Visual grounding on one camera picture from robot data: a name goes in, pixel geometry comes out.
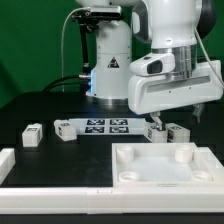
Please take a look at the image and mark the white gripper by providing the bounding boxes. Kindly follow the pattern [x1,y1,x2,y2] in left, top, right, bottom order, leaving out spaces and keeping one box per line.
[128,62,223,131]

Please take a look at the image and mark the white square tabletop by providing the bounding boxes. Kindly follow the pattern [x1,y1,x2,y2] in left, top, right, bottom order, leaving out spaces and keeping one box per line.
[112,143,224,187]

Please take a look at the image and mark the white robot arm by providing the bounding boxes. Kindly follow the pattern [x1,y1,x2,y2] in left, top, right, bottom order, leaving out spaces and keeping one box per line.
[76,0,224,126]

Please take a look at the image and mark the white U-shaped fence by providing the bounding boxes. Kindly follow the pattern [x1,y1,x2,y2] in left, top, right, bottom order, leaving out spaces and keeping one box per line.
[0,146,224,215]

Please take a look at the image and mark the white marker base plate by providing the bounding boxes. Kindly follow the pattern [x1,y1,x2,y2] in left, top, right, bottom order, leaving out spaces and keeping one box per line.
[70,118,146,135]

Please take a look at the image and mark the black base cables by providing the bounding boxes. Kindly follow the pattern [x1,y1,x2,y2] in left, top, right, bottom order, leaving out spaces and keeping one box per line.
[42,74,92,93]

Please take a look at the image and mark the white camera cable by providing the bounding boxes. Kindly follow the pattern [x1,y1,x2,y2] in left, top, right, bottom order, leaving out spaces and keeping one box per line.
[60,7,88,93]

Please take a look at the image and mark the black camera on mount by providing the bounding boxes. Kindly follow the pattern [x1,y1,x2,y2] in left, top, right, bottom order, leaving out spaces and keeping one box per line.
[71,5,122,23]

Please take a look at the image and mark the black camera stand pole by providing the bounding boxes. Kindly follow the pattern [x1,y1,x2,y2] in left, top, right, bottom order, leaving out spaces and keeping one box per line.
[79,24,91,74]

